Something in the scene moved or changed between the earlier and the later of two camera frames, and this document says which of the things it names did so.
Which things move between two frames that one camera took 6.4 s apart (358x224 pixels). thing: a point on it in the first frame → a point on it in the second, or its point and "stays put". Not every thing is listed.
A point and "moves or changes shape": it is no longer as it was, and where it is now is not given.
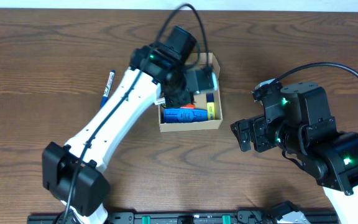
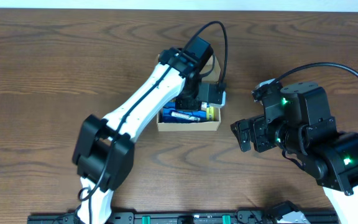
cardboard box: (210, 60) stays put
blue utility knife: (184, 115) stays put
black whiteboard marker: (160, 101) moves or changes shape
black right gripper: (258, 126) stays put
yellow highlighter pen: (211, 106) stays put
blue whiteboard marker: (111, 77) → (204, 106)
